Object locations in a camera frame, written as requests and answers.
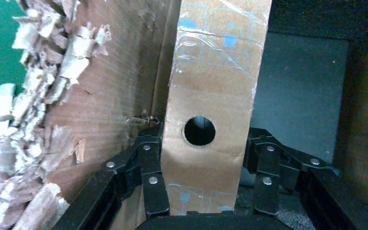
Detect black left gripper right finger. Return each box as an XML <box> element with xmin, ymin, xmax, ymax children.
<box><xmin>242</xmin><ymin>126</ymin><xmax>368</xmax><ymax>230</ymax></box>

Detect black foam carton insert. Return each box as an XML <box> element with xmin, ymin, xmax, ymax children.
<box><xmin>238</xmin><ymin>0</ymin><xmax>368</xmax><ymax>230</ymax></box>

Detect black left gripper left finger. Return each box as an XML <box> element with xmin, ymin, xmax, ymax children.
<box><xmin>54</xmin><ymin>126</ymin><xmax>172</xmax><ymax>230</ymax></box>

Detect small taped cardboard box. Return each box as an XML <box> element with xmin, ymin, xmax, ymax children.
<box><xmin>160</xmin><ymin>0</ymin><xmax>273</xmax><ymax>215</ymax></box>

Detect large open torn cardboard carton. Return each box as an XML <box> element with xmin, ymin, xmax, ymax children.
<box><xmin>0</xmin><ymin>0</ymin><xmax>368</xmax><ymax>230</ymax></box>

